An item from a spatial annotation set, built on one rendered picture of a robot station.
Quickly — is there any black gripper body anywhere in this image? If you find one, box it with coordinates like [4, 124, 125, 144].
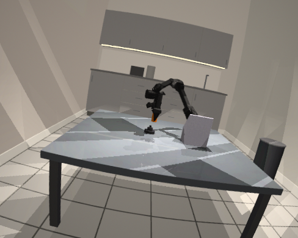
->
[151, 99, 162, 114]

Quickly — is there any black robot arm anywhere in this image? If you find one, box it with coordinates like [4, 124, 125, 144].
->
[145, 78, 198, 119]

